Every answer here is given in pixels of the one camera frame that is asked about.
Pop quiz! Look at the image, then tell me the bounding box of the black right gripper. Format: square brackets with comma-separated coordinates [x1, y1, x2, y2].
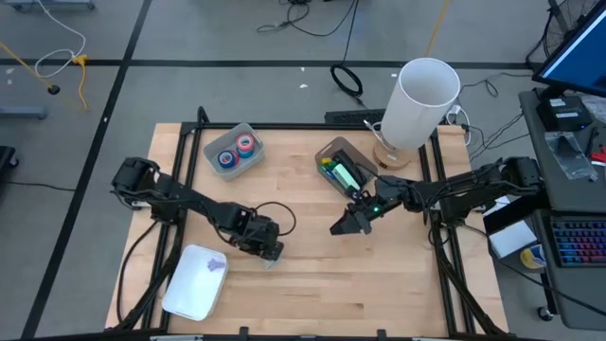
[330, 177, 403, 237]

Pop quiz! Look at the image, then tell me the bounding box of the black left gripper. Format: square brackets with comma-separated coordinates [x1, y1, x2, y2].
[226, 206, 285, 260]

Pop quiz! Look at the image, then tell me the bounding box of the light green rectangular block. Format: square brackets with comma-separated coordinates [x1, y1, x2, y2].
[333, 150, 368, 187]

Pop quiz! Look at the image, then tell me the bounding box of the dark blue tape roll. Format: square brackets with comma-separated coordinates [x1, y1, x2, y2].
[217, 150, 240, 170]

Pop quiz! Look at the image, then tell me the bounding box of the pink tape roll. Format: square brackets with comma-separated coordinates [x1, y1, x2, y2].
[235, 133, 256, 153]

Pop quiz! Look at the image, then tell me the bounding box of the round wooden lamp base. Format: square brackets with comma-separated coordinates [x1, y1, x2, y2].
[372, 140, 413, 171]

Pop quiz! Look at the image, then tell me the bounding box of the transparent smoky plastic bin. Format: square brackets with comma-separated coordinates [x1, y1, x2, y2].
[314, 135, 380, 198]

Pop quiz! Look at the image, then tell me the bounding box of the white plastic bin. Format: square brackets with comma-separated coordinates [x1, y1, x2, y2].
[161, 243, 230, 322]

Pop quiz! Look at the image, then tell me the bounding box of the silver lamp stem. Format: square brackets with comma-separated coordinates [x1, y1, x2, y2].
[363, 119, 397, 153]

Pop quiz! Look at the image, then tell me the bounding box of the black keyboard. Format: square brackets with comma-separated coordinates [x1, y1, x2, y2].
[324, 108, 387, 127]

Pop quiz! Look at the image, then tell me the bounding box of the grey plastic bin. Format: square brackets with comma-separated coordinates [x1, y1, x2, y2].
[203, 121, 266, 183]

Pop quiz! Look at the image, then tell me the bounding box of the white cylindrical lamp shade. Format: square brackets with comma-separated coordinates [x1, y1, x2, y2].
[380, 57, 461, 152]

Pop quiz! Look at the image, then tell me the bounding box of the white cardboard box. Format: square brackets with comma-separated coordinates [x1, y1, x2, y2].
[489, 220, 540, 260]

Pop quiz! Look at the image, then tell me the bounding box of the grey desk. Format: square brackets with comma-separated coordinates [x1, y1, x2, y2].
[518, 87, 606, 331]

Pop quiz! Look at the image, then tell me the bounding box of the backlit rainbow keyboard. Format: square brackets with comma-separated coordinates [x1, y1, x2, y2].
[551, 218, 606, 269]

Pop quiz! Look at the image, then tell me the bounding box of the clear plastic bag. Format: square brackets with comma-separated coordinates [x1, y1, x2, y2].
[544, 131, 598, 181]

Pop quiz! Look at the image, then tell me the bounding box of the small black computer box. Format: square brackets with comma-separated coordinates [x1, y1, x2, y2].
[536, 96, 594, 133]

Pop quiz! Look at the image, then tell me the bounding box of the computer monitor with blue screen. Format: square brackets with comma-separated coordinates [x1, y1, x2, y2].
[532, 2, 606, 99]

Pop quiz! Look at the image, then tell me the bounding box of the black floor fan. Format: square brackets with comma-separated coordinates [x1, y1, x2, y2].
[525, 0, 602, 72]

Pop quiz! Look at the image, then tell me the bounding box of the black left wrist camera cable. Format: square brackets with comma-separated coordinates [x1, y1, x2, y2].
[255, 201, 297, 237]

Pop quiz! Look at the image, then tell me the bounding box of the black aluminium table frame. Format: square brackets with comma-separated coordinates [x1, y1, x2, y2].
[104, 106, 510, 341]

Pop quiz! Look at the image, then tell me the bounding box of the coiled black cable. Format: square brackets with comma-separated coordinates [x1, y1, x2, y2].
[330, 63, 365, 108]

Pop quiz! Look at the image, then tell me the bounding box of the black floor cable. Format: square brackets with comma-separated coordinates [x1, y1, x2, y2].
[255, 0, 360, 66]

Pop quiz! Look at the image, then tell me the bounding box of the yellow floor cable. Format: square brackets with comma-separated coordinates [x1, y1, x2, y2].
[0, 41, 89, 111]

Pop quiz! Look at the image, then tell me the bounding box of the white floor cable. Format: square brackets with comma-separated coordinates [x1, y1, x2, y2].
[33, 0, 87, 80]

